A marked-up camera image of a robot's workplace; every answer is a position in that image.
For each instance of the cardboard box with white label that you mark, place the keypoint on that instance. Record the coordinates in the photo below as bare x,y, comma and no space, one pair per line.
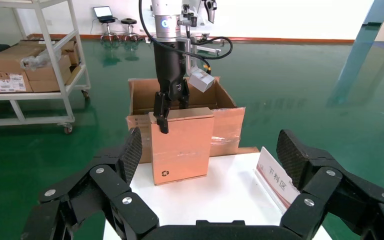
10,82

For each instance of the large open cardboard box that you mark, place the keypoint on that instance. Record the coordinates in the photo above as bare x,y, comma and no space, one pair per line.
226,122

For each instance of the black round stool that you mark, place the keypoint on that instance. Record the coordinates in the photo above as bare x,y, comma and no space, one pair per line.
107,20
129,21

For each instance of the black hanging device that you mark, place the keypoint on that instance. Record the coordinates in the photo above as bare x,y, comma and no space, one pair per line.
210,8

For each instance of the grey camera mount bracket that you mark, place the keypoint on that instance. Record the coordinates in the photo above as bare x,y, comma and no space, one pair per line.
188,63

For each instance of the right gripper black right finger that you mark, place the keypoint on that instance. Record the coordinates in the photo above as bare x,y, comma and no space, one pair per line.
328,185

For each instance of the open laptop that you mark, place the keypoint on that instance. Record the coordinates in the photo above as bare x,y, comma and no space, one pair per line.
102,11

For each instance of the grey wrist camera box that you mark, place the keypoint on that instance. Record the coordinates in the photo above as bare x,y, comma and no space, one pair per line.
200,81

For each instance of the blue pillar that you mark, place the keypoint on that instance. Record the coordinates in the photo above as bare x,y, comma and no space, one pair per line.
379,10

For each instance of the plain cardboard box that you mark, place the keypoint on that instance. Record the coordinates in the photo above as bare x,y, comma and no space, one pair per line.
46,73
6,59
72,53
49,85

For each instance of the white metal shelf cart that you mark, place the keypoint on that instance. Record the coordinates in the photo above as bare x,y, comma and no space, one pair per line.
29,96

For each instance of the white stand leg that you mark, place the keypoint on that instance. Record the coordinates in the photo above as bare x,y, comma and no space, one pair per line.
208,49

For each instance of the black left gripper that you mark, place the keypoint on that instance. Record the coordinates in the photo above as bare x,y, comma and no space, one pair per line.
170,69

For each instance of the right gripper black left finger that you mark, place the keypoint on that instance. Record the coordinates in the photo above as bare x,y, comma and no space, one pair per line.
106,185

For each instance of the small cardboard box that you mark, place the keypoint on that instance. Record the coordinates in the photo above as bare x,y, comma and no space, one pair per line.
182,149

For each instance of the crumpled clear plastic wrap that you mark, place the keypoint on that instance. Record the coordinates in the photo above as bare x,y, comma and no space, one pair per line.
36,61

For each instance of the acrylic sign with Chinese text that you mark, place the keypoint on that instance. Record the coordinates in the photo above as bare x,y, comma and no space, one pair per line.
274,179

